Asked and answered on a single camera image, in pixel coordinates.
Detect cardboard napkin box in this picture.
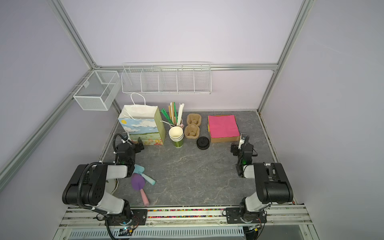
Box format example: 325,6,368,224
207,115,241,144

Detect small white wire basket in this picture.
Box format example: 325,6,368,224
74,70,122,111

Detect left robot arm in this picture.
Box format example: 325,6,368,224
62,133,145,226

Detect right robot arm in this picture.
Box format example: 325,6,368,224
225,134,294,224

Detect wide white wire basket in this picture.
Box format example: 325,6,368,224
121,62,212,94

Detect stack of green paper cups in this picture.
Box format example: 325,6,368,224
169,126,184,148

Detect teal toy shovel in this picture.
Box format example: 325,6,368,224
134,164,156,185

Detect green stirrer sticks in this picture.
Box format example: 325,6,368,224
161,109,174,125

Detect painted paper gift bag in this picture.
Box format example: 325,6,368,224
118,101,166,146

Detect cardboard cup carrier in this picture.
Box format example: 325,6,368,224
184,114,202,139

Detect white wrapped straws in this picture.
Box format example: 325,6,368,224
177,104,185,126

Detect pink napkin stack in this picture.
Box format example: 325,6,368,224
207,114,241,139

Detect purple pink toy shovel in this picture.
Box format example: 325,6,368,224
131,173,150,207

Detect potted green plant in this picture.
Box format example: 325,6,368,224
105,179,119,195

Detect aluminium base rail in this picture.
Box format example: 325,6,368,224
59,205,313,229

